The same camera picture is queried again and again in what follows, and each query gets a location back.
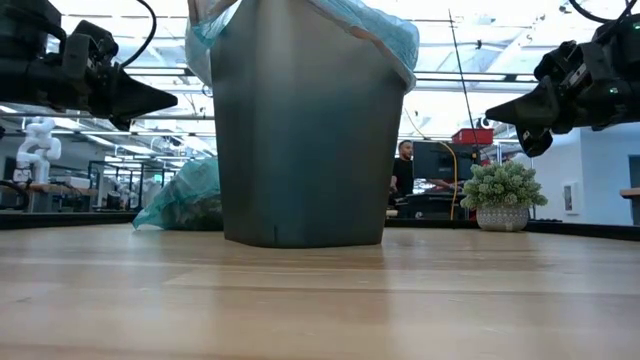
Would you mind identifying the person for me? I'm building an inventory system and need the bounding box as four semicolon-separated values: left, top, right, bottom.
388;139;456;207

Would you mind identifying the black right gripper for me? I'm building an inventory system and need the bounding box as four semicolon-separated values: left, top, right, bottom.
483;17;632;159

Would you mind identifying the black hanging cable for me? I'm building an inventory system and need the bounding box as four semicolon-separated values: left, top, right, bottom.
447;8;475;146

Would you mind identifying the white wall dispenser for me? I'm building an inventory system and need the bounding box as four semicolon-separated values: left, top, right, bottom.
563;180;581;215

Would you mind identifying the yellow hanging cord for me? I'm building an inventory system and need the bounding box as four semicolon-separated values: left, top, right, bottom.
439;141;459;221

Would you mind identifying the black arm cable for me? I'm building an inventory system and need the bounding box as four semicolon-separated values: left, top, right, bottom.
567;0;640;26
118;0;159;70

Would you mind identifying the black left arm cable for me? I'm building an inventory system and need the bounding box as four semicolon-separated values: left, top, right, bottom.
118;0;159;70

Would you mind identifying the dark plastic trash bin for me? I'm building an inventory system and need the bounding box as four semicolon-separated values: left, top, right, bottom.
209;0;407;250

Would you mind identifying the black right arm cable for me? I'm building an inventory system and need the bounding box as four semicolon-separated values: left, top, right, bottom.
567;0;640;26

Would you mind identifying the potted green plant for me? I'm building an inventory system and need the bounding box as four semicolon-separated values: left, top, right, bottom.
459;159;549;232

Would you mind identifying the wooden workbench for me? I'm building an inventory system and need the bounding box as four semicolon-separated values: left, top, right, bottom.
27;182;100;214

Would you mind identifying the black looped cable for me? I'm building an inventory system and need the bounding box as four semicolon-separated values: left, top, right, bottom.
0;179;30;212

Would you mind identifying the light blue trash bag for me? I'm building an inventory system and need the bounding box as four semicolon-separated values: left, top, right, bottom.
183;0;422;94

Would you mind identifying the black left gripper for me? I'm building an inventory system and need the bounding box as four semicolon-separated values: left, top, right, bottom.
27;19;179;133

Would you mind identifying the black monitor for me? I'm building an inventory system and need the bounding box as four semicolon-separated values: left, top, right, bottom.
412;140;482;181

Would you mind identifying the black aluminium table frame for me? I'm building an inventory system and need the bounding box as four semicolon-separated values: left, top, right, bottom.
0;211;640;242

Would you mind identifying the red box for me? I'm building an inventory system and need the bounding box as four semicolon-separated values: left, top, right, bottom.
451;127;495;146

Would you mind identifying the teal trash bag liner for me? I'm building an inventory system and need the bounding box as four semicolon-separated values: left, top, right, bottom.
132;157;225;232

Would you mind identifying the wooden side table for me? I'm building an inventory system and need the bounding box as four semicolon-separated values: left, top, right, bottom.
619;187;640;226

